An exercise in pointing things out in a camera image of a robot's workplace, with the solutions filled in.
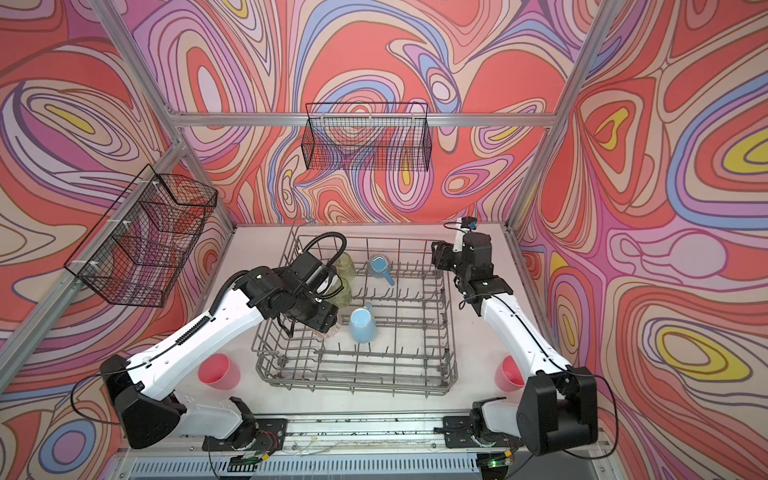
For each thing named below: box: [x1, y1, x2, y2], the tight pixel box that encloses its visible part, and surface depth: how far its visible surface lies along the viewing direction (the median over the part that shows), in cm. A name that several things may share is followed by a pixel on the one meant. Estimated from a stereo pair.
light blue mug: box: [349, 302, 378, 344], surface depth 81 cm
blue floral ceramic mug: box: [367, 254, 395, 286], surface depth 90 cm
